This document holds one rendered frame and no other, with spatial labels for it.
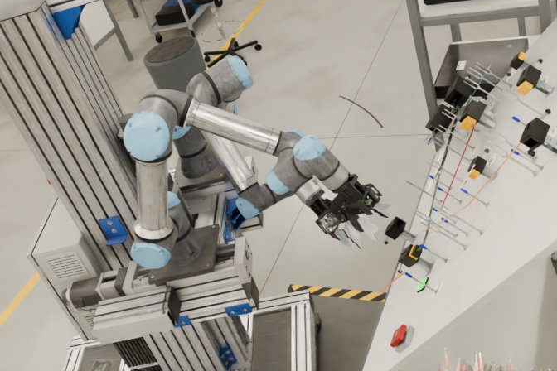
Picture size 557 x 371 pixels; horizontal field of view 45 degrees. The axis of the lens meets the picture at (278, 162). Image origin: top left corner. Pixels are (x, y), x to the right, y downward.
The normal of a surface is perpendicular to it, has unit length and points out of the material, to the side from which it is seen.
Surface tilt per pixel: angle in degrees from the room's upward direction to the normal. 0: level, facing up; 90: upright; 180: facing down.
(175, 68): 94
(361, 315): 0
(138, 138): 83
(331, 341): 0
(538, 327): 0
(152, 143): 83
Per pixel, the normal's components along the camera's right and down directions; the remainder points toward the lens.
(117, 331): -0.01, 0.56
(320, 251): -0.29, -0.79
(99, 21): 0.90, -0.02
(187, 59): 0.66, 0.31
